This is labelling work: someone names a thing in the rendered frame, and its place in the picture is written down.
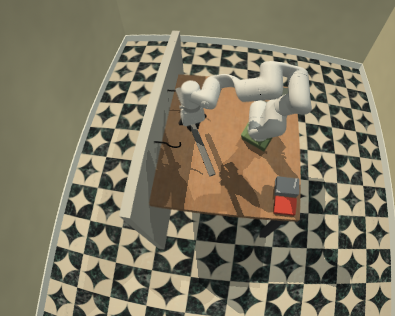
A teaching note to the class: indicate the red block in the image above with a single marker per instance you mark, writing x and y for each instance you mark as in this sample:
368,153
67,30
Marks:
285,205

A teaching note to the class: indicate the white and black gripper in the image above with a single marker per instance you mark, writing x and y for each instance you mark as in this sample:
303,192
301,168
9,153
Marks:
191,118

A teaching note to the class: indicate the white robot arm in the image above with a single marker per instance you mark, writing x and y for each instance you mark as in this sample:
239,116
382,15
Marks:
269,86

